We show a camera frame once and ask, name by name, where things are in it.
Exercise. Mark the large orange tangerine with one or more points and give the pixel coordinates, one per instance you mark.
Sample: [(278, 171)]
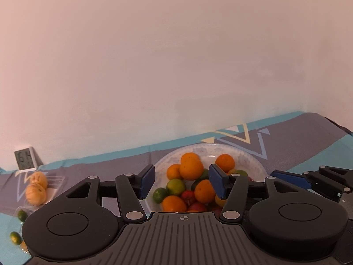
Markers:
[(191, 169)]

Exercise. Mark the pale green lime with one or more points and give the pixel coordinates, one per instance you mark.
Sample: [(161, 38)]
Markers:
[(176, 187)]

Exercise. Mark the small green lime in tray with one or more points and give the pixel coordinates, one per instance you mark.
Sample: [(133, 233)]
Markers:
[(22, 215)]

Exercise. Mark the small green kumquat in tray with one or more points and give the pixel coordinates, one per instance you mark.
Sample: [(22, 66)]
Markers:
[(15, 238)]

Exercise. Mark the white digital clock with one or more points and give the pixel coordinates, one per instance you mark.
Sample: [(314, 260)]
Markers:
[(27, 159)]

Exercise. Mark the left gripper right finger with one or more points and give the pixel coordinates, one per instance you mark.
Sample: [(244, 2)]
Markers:
[(232, 188)]

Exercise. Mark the small brown fruit in tray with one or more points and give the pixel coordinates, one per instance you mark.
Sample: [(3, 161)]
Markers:
[(24, 246)]

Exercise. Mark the clear plastic fruit tray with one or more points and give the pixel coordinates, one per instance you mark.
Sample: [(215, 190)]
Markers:
[(21, 195)]

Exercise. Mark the dark green lime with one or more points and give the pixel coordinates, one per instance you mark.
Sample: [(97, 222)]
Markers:
[(205, 175)]

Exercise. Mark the red tomato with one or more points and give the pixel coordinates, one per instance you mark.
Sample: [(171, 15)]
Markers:
[(188, 197), (197, 207)]

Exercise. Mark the blue grey patterned tablecloth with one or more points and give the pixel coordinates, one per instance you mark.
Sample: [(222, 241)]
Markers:
[(294, 142)]

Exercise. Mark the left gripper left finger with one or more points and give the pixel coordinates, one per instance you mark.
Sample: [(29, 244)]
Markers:
[(131, 189)]

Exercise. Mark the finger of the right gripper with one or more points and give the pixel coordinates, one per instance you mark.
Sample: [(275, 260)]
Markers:
[(296, 179)]

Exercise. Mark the green yellow lime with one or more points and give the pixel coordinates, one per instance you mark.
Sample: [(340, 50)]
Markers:
[(241, 172)]

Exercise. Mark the yellow pepino melon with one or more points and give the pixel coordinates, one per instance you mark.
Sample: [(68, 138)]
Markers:
[(35, 194), (39, 178)]

